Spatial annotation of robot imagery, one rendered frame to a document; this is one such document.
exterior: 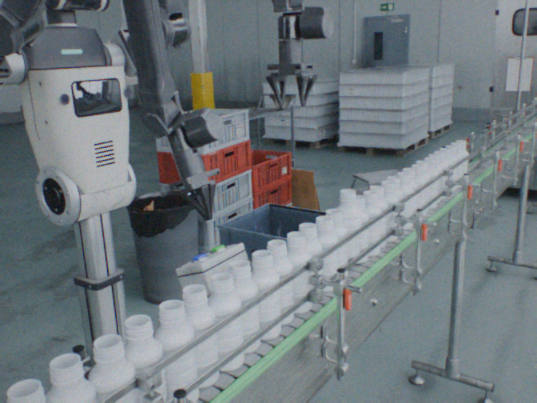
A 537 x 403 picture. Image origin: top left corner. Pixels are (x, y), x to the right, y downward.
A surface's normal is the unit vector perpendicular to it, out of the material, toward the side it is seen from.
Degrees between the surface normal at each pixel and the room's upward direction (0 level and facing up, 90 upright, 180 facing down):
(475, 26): 90
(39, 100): 90
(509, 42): 90
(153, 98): 114
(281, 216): 90
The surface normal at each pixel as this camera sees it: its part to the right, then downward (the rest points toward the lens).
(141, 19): -0.25, 0.64
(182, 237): 0.64, 0.25
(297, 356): 0.82, 0.13
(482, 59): -0.56, 0.25
